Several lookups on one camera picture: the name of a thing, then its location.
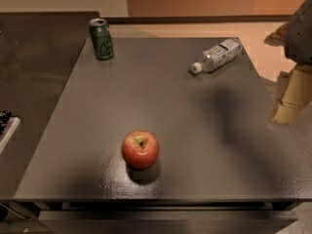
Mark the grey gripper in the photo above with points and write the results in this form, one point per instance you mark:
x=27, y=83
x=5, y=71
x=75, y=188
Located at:
x=299, y=36

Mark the green soda can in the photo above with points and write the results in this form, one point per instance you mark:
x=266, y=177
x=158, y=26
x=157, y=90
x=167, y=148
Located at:
x=102, y=42

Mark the red apple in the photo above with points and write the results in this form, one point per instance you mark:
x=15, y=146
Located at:
x=140, y=150

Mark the clear plastic water bottle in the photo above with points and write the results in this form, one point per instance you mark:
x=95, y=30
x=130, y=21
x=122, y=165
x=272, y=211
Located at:
x=217, y=56

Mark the dark side counter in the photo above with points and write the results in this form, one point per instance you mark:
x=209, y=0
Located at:
x=37, y=54

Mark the dark drawer front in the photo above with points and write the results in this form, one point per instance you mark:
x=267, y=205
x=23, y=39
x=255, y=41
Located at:
x=168, y=222

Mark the white tray with black items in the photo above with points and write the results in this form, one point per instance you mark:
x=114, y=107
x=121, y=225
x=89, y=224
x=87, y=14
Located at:
x=8, y=125

